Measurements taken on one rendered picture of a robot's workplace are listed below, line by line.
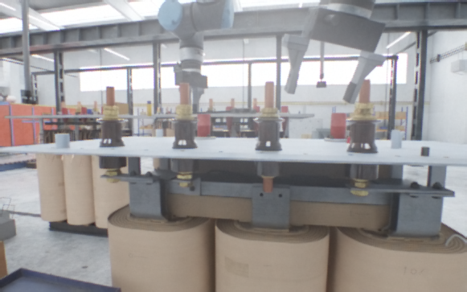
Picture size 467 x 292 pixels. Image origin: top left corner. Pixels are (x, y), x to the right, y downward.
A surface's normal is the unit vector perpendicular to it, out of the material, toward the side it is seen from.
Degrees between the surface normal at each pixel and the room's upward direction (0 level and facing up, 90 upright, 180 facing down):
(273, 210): 90
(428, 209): 90
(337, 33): 114
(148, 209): 90
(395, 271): 90
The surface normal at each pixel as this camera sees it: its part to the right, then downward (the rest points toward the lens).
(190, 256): 0.61, 0.07
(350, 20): 0.10, 0.48
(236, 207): -0.18, 0.09
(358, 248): -0.85, 0.04
